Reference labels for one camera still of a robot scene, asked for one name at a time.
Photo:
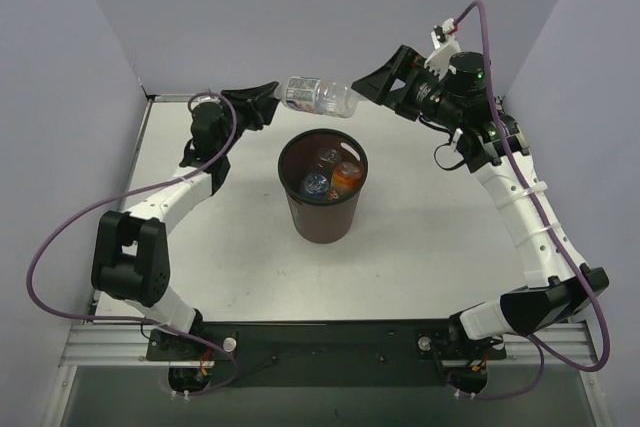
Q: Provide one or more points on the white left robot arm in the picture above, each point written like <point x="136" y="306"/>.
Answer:
<point x="131" y="257"/>

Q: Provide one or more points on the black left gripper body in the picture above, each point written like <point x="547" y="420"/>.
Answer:
<point x="242" y="107"/>

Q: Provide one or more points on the clear plastic bottle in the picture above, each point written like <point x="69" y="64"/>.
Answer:
<point x="326" y="159"/>

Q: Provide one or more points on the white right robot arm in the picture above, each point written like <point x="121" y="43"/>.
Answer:
<point x="559" y="283"/>

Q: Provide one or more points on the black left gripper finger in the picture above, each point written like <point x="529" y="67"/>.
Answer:
<point x="235" y="95"/>
<point x="257" y="112"/>

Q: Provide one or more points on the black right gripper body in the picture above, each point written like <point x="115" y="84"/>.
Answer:
<point x="403" y="81"/>

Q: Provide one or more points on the blue label plastic bottle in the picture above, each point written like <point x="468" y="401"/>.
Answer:
<point x="315" y="185"/>

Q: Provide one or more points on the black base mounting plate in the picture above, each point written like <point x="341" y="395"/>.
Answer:
<point x="374" y="353"/>

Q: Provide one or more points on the brown plastic waste bin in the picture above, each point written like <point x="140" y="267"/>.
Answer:
<point x="319" y="221"/>

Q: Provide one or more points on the orange label plastic bottle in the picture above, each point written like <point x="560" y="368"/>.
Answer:
<point x="344" y="180"/>

